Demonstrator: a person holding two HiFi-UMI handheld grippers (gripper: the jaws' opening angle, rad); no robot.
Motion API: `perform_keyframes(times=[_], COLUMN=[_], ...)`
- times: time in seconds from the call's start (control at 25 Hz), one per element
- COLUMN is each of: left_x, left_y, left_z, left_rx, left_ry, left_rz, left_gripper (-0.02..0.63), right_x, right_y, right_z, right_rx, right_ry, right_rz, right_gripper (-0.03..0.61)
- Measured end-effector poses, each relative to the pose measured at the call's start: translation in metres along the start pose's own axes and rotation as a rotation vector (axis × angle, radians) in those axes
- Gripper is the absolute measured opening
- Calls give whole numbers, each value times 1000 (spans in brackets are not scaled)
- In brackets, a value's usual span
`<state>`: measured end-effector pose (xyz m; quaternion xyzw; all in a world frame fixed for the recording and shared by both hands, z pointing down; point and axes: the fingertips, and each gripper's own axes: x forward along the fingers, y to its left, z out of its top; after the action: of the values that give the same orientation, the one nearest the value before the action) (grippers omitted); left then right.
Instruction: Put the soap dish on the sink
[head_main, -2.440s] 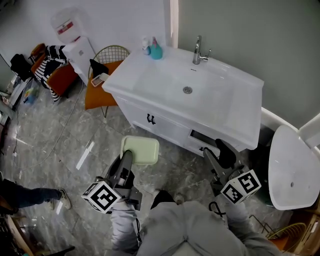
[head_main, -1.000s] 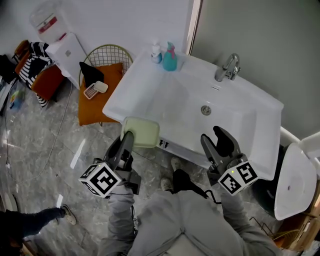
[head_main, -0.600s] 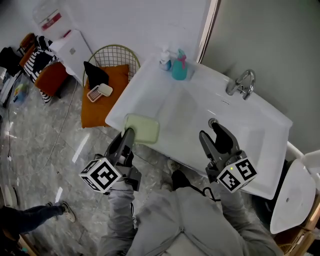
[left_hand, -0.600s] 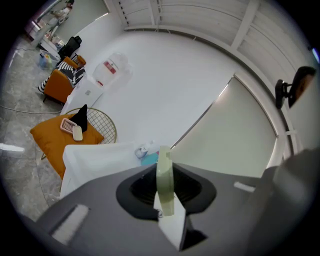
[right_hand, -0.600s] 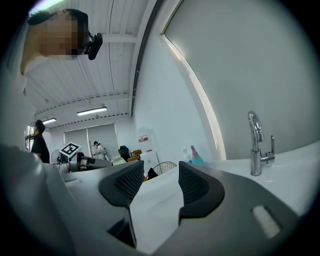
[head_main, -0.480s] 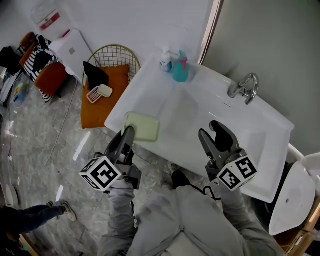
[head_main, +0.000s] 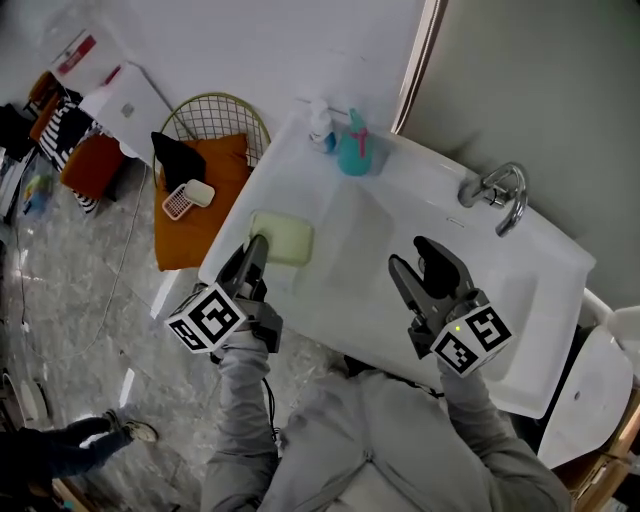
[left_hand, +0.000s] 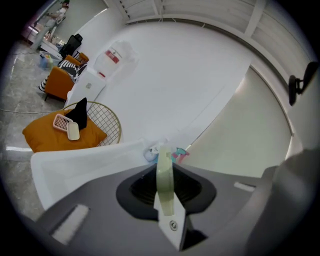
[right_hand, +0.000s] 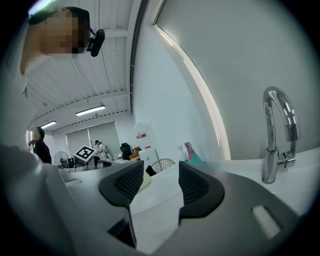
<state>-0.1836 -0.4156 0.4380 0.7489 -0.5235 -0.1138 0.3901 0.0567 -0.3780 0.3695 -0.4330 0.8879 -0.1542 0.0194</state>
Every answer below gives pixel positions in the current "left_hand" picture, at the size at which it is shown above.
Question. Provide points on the white washbasin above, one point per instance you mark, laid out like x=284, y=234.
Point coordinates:
x=82, y=165

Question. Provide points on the black cloth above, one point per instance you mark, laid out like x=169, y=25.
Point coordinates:
x=78, y=112

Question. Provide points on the clear plastic storage box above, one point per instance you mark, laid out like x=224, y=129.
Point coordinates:
x=48, y=61

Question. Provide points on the orange armchair with striped pillow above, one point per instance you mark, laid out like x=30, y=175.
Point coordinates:
x=71, y=67

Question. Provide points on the pink slotted basket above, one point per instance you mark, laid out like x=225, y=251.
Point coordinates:
x=61, y=122

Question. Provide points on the orange cushion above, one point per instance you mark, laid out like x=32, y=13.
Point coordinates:
x=50, y=137

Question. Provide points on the teal spray bottle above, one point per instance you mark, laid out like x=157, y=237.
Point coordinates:
x=181, y=155

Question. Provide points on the beige plastic tray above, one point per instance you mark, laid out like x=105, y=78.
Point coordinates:
x=73, y=131

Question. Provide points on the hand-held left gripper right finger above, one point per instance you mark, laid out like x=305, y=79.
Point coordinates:
x=230, y=207

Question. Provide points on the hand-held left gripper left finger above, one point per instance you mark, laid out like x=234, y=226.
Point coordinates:
x=100, y=212

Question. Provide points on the black mounted fixture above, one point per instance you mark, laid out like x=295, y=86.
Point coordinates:
x=300, y=82

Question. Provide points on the black office chair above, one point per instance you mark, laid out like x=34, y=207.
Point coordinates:
x=71, y=45

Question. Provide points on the grey framed mirror panel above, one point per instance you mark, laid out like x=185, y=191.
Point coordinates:
x=245, y=125
x=82, y=20

